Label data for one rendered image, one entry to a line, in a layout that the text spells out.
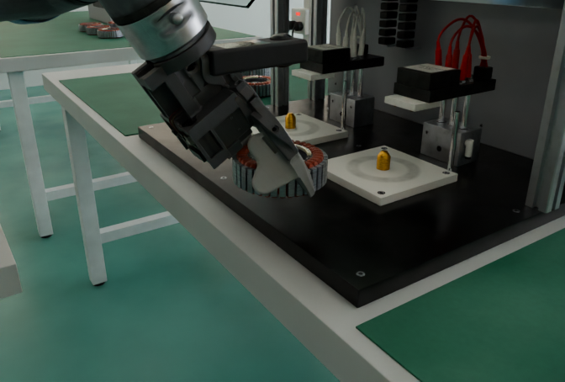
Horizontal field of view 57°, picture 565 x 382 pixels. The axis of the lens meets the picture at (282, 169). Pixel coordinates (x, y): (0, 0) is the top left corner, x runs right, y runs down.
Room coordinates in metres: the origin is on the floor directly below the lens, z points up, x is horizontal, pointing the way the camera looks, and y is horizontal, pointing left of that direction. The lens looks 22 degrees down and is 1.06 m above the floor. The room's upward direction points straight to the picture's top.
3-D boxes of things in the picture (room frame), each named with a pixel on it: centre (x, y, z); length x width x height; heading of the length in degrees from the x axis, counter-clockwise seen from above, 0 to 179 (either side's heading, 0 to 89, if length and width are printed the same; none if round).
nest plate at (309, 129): (0.91, -0.01, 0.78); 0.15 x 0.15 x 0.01; 33
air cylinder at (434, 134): (0.78, -0.27, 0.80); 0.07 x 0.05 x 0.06; 33
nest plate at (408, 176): (0.70, -0.15, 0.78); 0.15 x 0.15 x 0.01; 33
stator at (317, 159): (0.57, 0.00, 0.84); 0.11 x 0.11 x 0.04
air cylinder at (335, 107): (0.99, -0.14, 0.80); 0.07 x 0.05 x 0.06; 33
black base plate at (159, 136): (0.81, -0.09, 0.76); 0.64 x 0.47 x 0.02; 33
